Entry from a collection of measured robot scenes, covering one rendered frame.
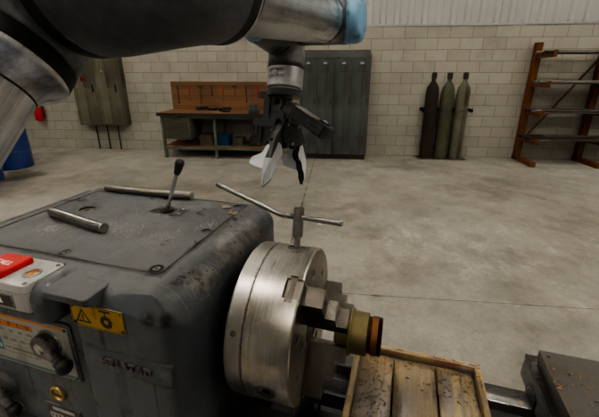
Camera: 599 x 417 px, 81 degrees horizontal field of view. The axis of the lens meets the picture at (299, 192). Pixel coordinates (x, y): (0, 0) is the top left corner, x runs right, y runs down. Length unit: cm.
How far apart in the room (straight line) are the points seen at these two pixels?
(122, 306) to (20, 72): 40
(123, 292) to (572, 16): 814
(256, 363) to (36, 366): 46
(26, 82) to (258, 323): 48
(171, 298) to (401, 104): 690
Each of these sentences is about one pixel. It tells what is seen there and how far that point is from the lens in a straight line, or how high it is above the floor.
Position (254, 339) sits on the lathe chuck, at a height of 114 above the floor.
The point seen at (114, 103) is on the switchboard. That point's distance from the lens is 830.
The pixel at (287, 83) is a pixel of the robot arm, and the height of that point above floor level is 156.
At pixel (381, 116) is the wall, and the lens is 727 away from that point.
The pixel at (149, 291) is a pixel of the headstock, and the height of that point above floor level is 125.
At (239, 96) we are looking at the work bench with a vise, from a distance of 741.
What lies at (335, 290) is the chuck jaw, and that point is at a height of 110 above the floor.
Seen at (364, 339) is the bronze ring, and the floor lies 110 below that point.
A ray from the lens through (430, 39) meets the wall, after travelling 739.
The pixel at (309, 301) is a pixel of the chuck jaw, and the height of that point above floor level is 119.
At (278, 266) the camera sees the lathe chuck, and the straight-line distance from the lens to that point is 68.
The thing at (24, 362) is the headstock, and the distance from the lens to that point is 95.
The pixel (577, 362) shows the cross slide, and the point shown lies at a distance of 106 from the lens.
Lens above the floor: 158
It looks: 19 degrees down
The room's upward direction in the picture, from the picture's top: straight up
